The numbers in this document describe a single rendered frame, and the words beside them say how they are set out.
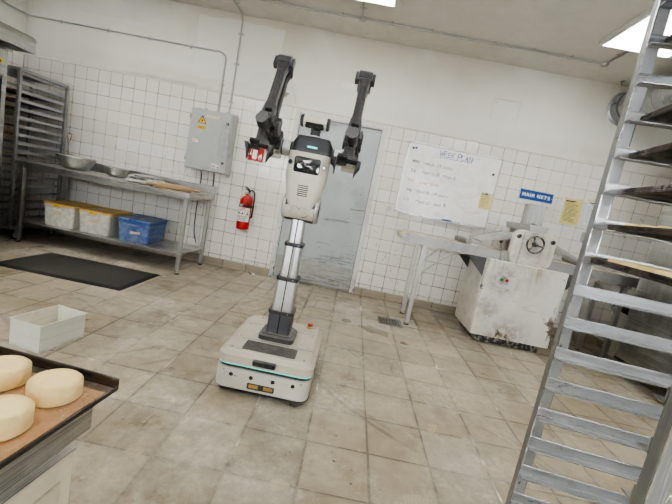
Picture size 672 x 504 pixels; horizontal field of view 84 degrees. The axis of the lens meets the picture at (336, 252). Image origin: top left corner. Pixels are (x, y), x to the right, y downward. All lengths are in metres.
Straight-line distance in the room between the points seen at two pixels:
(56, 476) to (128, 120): 5.12
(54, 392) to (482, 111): 4.82
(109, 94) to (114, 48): 0.53
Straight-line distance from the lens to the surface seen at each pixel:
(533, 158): 5.12
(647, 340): 1.29
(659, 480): 0.87
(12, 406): 0.48
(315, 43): 5.01
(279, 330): 2.32
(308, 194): 2.14
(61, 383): 0.51
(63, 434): 0.55
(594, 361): 1.26
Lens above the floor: 1.17
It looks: 8 degrees down
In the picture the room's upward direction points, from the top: 11 degrees clockwise
